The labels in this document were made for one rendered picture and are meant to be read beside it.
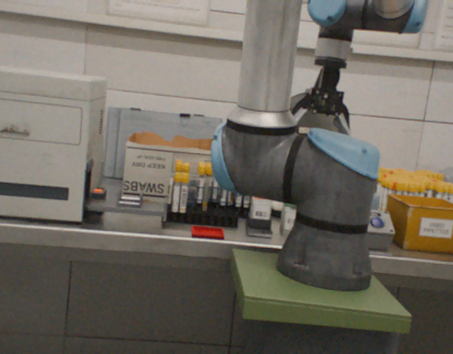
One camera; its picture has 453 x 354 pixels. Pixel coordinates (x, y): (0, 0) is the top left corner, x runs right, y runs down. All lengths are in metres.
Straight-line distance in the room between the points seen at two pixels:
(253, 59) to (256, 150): 0.14
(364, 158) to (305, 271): 0.19
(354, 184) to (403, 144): 1.09
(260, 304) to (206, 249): 0.42
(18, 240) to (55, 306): 0.79
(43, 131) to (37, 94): 0.07
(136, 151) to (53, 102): 0.35
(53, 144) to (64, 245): 0.20
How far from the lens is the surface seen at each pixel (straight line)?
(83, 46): 1.96
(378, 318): 0.95
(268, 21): 0.98
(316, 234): 0.99
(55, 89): 1.32
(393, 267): 1.38
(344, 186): 0.97
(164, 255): 1.34
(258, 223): 1.38
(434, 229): 1.46
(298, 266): 0.99
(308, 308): 0.92
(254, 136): 0.99
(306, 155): 0.98
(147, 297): 2.06
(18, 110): 1.34
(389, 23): 1.29
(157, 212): 1.34
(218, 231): 1.37
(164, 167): 1.61
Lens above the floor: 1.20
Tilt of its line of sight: 9 degrees down
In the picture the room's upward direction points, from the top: 6 degrees clockwise
